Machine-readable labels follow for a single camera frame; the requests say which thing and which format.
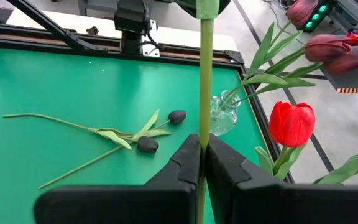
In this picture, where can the textured round crystal vase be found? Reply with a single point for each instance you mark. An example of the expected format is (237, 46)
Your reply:
(225, 121)

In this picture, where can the black artificial tulip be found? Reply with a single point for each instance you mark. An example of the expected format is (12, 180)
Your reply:
(177, 117)
(148, 145)

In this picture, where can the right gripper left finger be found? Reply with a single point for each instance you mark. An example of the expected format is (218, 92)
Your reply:
(120, 205)

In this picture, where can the black diagonal frame strut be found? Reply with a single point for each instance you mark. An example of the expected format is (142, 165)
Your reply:
(48, 23)

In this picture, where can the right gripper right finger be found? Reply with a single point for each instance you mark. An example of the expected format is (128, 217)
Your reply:
(275, 205)

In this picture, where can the small dark clip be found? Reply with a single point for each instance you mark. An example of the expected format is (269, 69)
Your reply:
(92, 30)

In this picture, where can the black striped-edge floor mat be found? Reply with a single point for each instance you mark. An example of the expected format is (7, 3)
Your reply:
(356, 81)

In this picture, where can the black table frame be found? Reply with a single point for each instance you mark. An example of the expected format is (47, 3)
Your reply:
(17, 39)

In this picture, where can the black computer green lights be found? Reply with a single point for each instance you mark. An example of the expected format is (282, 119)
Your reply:
(314, 17)

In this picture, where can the purple artificial tulip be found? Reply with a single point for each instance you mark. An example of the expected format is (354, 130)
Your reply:
(301, 12)
(328, 48)
(350, 62)

